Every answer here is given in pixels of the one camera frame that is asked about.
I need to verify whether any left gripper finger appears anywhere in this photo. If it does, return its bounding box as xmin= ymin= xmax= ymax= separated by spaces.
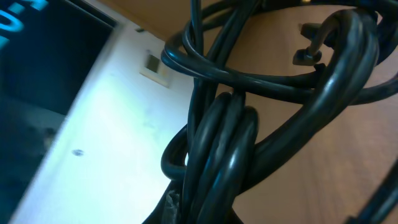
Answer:
xmin=142 ymin=180 xmax=182 ymax=224

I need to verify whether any black USB cable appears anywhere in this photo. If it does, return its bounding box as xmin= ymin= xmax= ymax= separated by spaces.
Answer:
xmin=160 ymin=0 xmax=398 ymax=224

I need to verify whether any dark display screen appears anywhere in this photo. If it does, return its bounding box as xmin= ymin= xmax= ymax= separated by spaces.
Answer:
xmin=1 ymin=0 xmax=117 ymax=223

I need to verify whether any white wall control panel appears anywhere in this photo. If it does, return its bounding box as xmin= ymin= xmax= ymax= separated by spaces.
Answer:
xmin=139 ymin=50 xmax=172 ymax=88

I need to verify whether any right camera black cable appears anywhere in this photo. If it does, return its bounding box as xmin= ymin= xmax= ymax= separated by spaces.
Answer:
xmin=345 ymin=161 xmax=398 ymax=224

